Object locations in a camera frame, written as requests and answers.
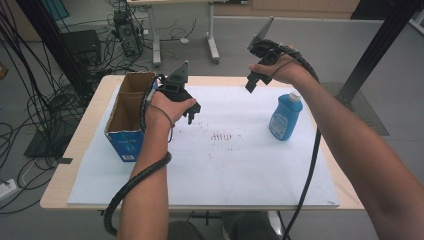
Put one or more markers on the white paper sheet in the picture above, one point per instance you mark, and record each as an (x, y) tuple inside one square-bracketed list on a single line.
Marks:
[(233, 166)]

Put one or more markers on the black case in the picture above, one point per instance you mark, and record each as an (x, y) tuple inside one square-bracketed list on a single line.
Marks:
[(81, 46)]

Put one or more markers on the person's left hand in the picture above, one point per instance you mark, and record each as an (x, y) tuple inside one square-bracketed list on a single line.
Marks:
[(163, 111)]

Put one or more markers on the white power strip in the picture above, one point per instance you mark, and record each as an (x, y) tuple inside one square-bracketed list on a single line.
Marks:
[(6, 189)]

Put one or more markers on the grey tape piece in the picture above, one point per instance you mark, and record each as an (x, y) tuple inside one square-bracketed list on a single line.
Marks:
[(65, 160)]

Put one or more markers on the black metal frame post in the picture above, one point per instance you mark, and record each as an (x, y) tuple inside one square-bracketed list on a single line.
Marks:
[(373, 56), (56, 46)]

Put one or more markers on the blue plastic bottle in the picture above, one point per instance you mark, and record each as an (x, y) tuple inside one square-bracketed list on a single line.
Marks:
[(285, 116)]

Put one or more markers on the blue cardboard box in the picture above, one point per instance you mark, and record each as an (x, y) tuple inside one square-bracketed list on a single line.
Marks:
[(128, 110)]

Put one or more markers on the grey floor mat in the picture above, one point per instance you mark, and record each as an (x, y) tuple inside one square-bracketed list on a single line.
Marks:
[(370, 116)]

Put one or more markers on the computer tower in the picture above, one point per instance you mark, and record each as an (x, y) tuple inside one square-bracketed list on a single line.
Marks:
[(128, 33)]

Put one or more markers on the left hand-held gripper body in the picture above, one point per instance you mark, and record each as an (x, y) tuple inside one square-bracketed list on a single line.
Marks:
[(178, 75)]

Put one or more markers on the person's right leg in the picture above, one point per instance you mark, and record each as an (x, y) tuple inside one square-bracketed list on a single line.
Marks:
[(253, 228)]

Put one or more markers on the person's right hand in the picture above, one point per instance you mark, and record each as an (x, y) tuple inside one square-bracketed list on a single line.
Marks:
[(286, 71)]

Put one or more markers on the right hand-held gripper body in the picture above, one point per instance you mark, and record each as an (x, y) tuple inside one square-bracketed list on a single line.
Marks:
[(266, 48)]

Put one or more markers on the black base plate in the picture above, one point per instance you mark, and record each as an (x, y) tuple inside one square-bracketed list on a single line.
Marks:
[(46, 143)]

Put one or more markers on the white desk frame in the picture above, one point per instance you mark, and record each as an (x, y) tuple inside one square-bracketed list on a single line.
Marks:
[(213, 43)]

